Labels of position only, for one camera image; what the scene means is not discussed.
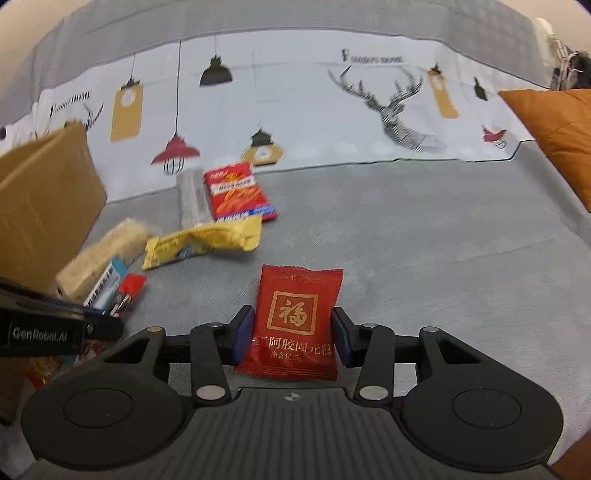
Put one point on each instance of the brown cardboard box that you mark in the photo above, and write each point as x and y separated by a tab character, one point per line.
41	207

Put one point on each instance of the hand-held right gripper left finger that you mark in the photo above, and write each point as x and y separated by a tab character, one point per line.
243	333

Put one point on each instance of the printed sofa cover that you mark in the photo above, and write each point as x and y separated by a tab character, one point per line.
295	106

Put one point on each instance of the orange cushion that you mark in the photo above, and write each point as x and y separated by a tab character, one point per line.
556	134

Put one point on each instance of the metal rack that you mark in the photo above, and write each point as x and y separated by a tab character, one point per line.
568	55

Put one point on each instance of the yellow crumpled snack packet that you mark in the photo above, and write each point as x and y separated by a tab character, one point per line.
203	240

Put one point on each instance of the grey silver snack packet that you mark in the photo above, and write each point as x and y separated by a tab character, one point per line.
193	196

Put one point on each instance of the yellow orange snack packet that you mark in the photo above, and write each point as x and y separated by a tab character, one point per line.
46	369

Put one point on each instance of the beige rice cracker packet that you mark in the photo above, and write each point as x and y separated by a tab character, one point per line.
99	258

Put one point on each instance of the blue white snack packet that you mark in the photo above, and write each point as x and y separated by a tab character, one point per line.
108	288

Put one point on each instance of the red snack packet blue edge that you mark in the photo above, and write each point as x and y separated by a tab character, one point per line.
238	189

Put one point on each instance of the dark red gold-square snack packet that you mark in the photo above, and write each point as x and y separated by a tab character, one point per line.
295	323

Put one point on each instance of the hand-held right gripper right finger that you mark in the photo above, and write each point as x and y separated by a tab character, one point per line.
342	336

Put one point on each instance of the small red snack packet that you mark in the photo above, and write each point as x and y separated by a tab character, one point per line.
127	295

